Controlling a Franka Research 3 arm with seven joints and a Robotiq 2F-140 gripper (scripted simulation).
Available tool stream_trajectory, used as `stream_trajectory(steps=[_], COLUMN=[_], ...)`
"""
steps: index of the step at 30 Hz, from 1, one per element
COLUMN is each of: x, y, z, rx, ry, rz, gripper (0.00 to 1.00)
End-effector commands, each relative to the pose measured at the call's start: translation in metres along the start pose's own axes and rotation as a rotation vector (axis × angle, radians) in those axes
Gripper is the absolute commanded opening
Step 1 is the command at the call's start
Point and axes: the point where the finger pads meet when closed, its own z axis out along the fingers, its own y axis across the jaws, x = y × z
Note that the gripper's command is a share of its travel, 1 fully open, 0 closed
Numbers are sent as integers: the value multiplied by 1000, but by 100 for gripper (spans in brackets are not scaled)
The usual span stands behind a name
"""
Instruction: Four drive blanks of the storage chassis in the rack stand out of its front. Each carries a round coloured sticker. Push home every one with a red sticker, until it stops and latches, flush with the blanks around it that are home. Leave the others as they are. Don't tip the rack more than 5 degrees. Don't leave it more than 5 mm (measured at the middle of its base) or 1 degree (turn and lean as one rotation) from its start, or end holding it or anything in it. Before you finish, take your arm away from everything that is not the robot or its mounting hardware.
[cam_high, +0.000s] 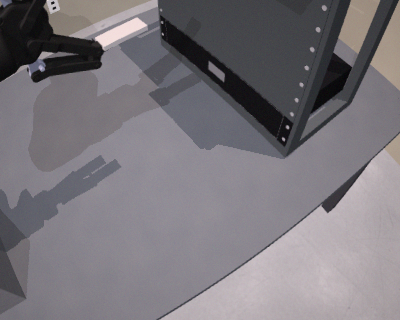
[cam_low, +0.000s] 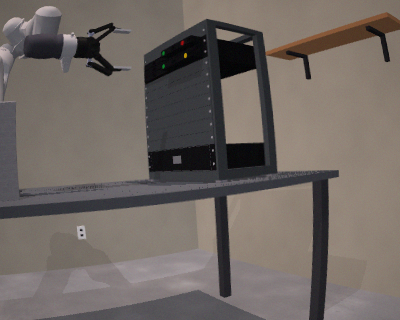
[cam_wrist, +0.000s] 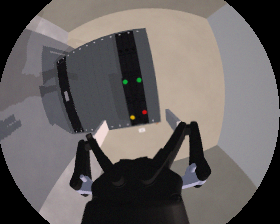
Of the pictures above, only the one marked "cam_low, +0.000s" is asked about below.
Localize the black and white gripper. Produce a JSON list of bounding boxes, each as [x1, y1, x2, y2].
[[73, 23, 131, 76]]

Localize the dark grey server rack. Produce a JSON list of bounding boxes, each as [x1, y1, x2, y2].
[[144, 19, 277, 183]]

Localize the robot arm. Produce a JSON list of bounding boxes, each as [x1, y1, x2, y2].
[[0, 6, 77, 102]]

